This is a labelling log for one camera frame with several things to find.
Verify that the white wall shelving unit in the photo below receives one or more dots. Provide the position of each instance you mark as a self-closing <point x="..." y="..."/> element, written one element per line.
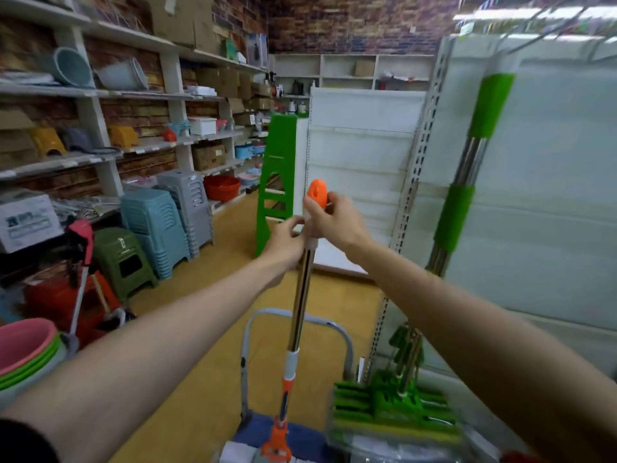
<point x="96" y="91"/>

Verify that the stack of grey plastic stools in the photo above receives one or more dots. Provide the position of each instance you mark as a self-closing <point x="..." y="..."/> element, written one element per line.
<point x="190" y="202"/>

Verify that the person's left forearm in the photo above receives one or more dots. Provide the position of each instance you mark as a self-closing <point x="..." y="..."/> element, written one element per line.
<point x="144" y="351"/>

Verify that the pink headed floor mop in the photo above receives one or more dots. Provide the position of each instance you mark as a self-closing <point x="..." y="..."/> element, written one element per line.
<point x="82" y="241"/>

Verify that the brown cardboard box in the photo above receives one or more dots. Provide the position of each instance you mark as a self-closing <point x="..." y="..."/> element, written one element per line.
<point x="208" y="156"/>

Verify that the white plastic storage box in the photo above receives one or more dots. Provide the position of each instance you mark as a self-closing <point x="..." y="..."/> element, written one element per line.
<point x="202" y="126"/>

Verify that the stack of pink green basins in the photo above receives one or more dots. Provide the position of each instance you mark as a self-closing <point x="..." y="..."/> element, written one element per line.
<point x="26" y="351"/>

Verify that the stack of blue plastic stools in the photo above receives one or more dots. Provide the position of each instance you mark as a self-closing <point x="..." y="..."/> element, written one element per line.
<point x="154" y="226"/>

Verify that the red plastic bin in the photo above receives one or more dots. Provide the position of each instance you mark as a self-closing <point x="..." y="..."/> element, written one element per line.
<point x="53" y="303"/>

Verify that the blue grey plastic bucket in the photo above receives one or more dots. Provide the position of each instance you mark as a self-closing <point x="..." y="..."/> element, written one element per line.
<point x="72" y="66"/>

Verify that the green mop with steel pole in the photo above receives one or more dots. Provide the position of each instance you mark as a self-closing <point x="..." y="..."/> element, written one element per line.
<point x="455" y="212"/>

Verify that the person's right fingers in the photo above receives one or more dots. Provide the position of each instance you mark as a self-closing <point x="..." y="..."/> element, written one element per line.
<point x="320" y="221"/>

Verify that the dark green plastic stool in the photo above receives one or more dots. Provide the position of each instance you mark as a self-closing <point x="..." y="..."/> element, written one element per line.
<point x="123" y="260"/>

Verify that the red plastic basin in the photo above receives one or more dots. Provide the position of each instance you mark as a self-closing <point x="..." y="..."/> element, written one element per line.
<point x="221" y="187"/>

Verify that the person's right forearm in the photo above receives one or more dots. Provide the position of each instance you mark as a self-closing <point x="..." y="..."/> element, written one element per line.
<point x="491" y="351"/>

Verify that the orange mop with steel pole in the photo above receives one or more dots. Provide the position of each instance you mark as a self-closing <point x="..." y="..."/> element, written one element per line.
<point x="300" y="308"/>

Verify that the blue plastic basin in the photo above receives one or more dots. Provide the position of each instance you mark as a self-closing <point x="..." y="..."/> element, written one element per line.
<point x="244" y="151"/>

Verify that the white metal shelf rack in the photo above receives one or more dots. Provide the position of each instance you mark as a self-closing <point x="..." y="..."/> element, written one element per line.
<point x="361" y="139"/>

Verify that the person's left fingers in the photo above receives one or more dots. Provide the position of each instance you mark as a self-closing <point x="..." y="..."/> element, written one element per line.
<point x="291" y="226"/>

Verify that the white printed carton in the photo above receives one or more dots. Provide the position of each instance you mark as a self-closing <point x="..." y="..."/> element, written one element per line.
<point x="26" y="221"/>

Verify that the pale grey plastic bucket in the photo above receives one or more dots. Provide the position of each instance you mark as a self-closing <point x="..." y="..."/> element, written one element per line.
<point x="123" y="74"/>

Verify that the person's left hand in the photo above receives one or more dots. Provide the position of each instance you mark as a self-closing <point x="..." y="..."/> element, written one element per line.
<point x="282" y="250"/>

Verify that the person's right hand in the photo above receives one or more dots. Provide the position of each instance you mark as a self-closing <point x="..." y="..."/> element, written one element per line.
<point x="340" y="224"/>

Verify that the grey low plastic stool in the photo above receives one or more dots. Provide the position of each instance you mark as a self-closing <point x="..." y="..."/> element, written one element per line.
<point x="77" y="139"/>

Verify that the large white shelf panel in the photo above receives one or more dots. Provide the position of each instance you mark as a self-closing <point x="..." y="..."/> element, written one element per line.
<point x="544" y="187"/>

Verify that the grey trolley with blue platform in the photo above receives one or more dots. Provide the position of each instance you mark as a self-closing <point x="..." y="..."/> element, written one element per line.
<point x="270" y="424"/>

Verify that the white back shelving unit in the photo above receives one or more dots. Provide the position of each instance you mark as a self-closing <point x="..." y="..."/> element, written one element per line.
<point x="347" y="72"/>

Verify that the tall green plastic stool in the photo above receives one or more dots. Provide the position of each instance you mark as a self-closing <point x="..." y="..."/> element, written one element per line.
<point x="277" y="178"/>

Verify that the yellow plastic stool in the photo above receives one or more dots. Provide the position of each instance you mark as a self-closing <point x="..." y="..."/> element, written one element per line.
<point x="47" y="141"/>
<point x="123" y="136"/>

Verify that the large cardboard box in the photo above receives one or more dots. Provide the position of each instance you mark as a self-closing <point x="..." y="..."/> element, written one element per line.
<point x="181" y="19"/>

